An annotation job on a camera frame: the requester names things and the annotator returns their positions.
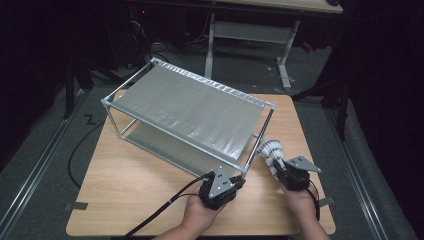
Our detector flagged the metal floor rail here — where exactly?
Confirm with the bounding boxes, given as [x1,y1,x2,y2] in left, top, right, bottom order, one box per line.
[0,88,86,232]
[323,107,390,240]

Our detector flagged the right hand-held gripper black cable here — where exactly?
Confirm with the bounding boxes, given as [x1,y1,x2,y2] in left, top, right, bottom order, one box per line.
[304,179,322,223]

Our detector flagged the hand-held gripper black cable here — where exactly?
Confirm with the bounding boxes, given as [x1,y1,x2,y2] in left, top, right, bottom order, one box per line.
[120,170,217,240]
[304,179,322,223]

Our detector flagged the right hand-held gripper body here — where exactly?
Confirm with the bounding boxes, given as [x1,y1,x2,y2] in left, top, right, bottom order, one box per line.
[277,155,323,192]

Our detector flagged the dark computer tower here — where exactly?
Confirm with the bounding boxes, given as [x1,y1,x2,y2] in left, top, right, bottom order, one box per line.
[127,5,152,68]

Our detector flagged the person's left hand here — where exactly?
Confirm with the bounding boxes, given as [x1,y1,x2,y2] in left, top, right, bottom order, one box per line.
[180,192,228,235]

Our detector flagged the person's right hand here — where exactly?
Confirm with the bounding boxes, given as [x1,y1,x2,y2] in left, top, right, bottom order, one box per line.
[280,184,322,225]

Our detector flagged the desk with white metal legs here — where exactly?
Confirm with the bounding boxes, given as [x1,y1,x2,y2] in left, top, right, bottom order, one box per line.
[202,0,344,91]

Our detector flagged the white cloth with grey diamonds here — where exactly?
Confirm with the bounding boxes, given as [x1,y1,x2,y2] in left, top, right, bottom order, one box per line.
[256,138,288,182]

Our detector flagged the black metal stand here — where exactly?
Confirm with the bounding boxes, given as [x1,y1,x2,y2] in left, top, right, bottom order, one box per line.
[294,75,352,142]
[62,57,148,121]

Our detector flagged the grey two-tier metal rack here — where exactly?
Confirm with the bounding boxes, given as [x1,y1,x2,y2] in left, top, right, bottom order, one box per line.
[100,56,278,178]

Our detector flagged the bundle of black cables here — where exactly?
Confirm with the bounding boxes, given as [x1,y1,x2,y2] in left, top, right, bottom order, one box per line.
[137,41,176,68]

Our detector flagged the left hand-held gripper black cable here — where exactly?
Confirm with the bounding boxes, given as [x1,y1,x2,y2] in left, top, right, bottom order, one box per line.
[120,170,217,240]

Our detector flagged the grey tape strip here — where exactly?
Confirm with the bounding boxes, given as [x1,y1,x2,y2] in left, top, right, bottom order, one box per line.
[318,196,336,208]
[63,201,90,212]

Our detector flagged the black floor cable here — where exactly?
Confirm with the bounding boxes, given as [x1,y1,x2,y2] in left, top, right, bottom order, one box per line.
[67,120,106,189]

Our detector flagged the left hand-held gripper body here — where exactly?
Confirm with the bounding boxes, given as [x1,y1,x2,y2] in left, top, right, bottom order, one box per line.
[198,165,240,212]

